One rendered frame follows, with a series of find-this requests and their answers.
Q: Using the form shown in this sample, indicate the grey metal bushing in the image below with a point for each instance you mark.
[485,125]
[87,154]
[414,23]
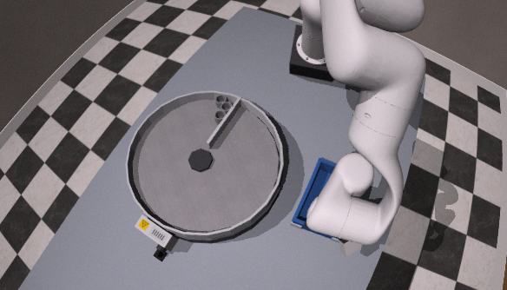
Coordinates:
[218,99]
[217,114]
[226,105]

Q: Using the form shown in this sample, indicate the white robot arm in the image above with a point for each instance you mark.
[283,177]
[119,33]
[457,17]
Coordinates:
[361,52]

